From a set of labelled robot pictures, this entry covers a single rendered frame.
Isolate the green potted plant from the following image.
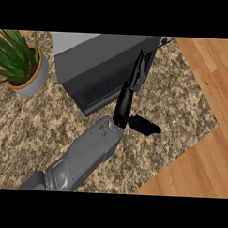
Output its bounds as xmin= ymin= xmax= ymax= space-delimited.
xmin=0 ymin=29 xmax=40 ymax=87

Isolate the grey plant pot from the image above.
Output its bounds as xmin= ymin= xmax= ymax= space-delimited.
xmin=4 ymin=40 xmax=52 ymax=98

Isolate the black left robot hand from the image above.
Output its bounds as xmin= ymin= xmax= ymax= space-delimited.
xmin=112 ymin=49 xmax=165 ymax=137

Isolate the dark grey microwave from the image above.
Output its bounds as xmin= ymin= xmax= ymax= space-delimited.
xmin=47 ymin=32 xmax=174 ymax=120

